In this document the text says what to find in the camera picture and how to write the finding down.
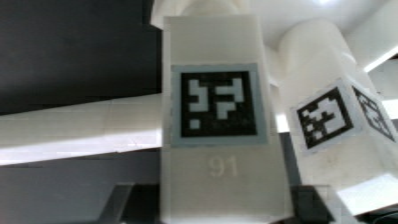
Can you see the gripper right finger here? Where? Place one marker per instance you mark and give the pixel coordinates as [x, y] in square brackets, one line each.
[312, 211]

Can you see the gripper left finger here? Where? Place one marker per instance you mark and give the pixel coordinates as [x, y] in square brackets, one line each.
[117, 204]

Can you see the white chair seat part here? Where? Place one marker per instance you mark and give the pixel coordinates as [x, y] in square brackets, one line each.
[365, 17]

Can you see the white chair leg with tag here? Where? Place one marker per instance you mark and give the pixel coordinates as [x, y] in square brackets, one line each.
[344, 134]

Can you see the white U-shaped fence frame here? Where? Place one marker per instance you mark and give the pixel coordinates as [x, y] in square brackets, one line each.
[104, 127]

